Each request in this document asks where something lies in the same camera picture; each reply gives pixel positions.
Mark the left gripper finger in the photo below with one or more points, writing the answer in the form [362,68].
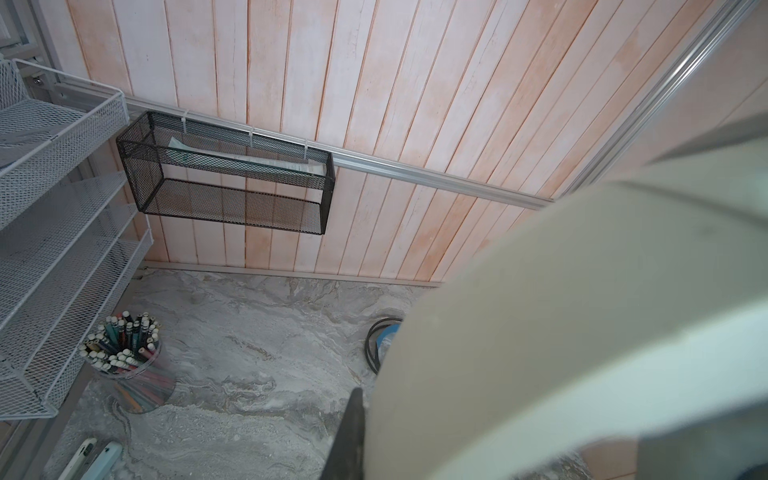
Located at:
[345,459]

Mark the white headphones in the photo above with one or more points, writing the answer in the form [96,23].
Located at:
[634,308]

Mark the black and blue headphones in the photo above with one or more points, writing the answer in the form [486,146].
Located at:
[378,340]

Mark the clear cup of pencils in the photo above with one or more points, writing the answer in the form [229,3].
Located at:
[126,353]

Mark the horizontal aluminium wall rail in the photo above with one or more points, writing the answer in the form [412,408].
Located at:
[77,95]

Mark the black wire mesh basket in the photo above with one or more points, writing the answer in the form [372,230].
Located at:
[185,168]

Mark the white wire mesh shelf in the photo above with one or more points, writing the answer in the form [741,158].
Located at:
[67,253]

